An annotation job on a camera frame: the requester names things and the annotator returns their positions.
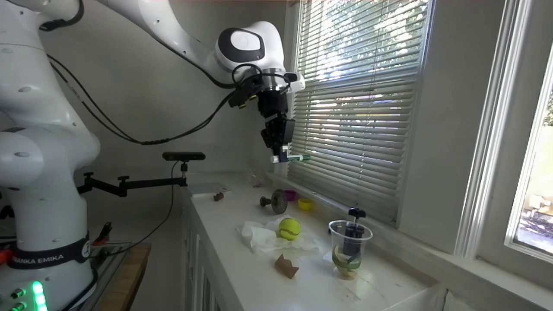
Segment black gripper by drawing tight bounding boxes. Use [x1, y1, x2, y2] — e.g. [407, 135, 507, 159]
[257, 92, 295, 156]

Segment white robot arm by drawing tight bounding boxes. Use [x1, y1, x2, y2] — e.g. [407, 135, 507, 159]
[0, 0, 303, 311]

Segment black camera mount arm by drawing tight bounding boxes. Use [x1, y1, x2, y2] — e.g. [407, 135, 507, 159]
[77, 173, 186, 197]

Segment small brown wooden block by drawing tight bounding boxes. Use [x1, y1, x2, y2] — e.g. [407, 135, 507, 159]
[274, 256, 298, 279]

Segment pink plastic bowl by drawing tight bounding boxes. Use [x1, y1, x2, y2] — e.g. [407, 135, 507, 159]
[284, 190, 298, 203]

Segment yellow-green tennis ball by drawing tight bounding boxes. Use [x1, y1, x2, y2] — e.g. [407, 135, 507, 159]
[276, 218, 300, 241]

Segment green-capped marker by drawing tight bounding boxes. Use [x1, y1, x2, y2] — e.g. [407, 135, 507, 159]
[274, 154, 310, 163]

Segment yellow plastic bowl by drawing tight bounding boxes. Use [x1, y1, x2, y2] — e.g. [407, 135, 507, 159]
[296, 199, 312, 211]

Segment white window blinds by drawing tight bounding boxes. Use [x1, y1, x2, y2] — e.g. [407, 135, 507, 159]
[288, 0, 433, 223]

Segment black stereo camera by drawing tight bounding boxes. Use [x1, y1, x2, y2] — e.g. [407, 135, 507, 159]
[162, 152, 205, 163]

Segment clear plastic cup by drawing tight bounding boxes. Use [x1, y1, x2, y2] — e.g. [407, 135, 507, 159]
[327, 220, 372, 279]

